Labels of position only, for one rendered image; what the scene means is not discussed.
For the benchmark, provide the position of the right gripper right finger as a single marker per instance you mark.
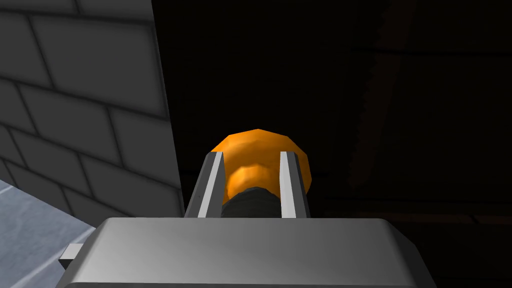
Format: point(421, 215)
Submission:
point(292, 188)

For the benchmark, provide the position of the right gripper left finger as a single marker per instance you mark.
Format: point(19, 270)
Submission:
point(211, 188)

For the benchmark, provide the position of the orange and black door knob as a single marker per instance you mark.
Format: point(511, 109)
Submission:
point(252, 168)

